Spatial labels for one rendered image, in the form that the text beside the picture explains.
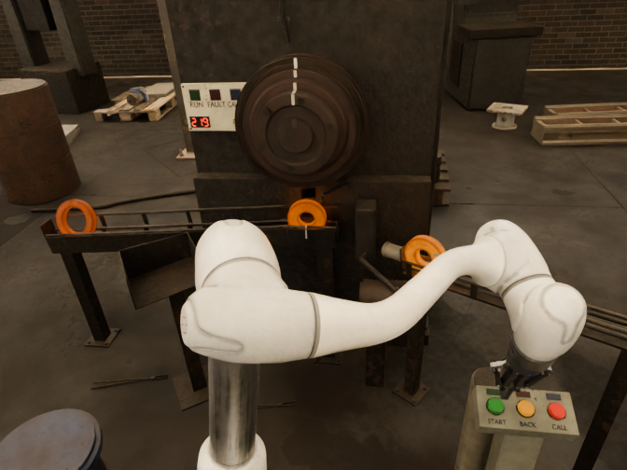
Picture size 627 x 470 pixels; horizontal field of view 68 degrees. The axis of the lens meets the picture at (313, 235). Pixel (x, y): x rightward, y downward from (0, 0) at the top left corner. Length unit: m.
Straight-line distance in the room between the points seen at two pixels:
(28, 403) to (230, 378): 1.68
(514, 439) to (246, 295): 0.95
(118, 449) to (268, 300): 1.57
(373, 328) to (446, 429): 1.36
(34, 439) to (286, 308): 1.20
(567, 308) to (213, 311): 0.58
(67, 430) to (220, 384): 0.83
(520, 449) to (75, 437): 1.27
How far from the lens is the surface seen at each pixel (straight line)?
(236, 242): 0.75
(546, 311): 0.88
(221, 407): 0.99
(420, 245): 1.65
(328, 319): 0.68
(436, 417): 2.08
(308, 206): 1.80
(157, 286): 1.84
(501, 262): 0.95
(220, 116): 1.87
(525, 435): 1.41
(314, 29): 1.74
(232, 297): 0.65
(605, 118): 5.36
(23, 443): 1.73
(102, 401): 2.35
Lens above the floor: 1.63
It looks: 31 degrees down
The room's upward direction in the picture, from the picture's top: 3 degrees counter-clockwise
